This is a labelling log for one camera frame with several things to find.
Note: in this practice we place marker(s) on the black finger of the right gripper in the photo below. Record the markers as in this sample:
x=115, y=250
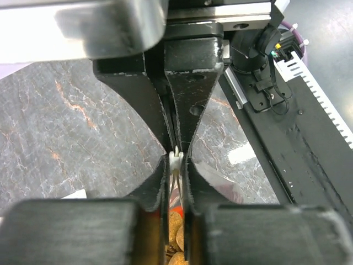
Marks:
x=192, y=68
x=134, y=78

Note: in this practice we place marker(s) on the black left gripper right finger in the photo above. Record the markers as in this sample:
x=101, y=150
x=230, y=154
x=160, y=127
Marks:
x=294, y=235

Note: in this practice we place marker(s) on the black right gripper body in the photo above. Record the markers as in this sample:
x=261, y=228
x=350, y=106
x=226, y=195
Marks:
x=250, y=26

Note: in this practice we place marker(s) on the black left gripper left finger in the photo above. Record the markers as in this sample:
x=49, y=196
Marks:
x=128, y=230

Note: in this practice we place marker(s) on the brown longan bunch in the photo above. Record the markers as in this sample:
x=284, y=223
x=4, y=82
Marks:
x=174, y=251

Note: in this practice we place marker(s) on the red yellow mango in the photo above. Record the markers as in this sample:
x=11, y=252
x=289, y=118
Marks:
x=177, y=209

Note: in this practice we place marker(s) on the clear dotted zip top bag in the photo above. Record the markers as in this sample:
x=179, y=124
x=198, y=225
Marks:
x=193, y=176

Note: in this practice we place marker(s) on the grey slotted cable duct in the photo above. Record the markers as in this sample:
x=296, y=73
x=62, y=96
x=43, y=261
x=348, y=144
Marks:
x=295, y=67

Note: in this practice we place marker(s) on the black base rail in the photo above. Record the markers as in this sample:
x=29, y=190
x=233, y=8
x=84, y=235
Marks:
x=304, y=157

